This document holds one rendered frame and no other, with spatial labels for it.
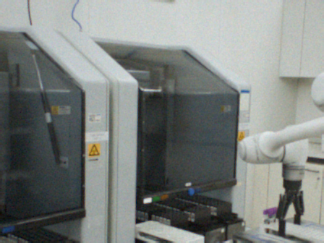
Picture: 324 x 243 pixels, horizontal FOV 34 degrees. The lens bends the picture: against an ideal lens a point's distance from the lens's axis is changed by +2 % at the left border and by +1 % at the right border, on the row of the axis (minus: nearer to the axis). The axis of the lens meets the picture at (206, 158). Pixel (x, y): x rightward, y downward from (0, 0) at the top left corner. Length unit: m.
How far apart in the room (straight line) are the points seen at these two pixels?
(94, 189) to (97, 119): 0.25
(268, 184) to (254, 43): 1.19
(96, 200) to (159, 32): 1.90
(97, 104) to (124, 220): 0.46
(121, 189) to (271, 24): 2.94
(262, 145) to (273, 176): 2.56
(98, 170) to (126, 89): 0.31
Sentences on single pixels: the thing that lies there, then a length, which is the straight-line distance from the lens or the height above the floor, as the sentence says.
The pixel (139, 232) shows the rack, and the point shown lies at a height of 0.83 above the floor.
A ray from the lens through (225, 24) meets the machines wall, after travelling 4.10.
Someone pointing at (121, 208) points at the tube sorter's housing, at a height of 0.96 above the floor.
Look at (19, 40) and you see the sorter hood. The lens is 2.00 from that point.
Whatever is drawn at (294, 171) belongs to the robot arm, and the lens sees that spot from 2.02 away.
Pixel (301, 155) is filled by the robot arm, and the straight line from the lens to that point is 2.01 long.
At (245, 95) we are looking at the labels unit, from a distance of 2.46.
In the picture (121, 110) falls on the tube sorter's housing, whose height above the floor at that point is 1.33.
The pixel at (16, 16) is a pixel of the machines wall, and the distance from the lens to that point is 2.97.
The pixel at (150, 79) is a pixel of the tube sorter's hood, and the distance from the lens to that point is 2.09.
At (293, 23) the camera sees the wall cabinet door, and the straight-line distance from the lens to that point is 4.69.
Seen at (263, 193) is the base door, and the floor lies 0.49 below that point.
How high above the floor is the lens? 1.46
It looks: 9 degrees down
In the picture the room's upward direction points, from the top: 2 degrees clockwise
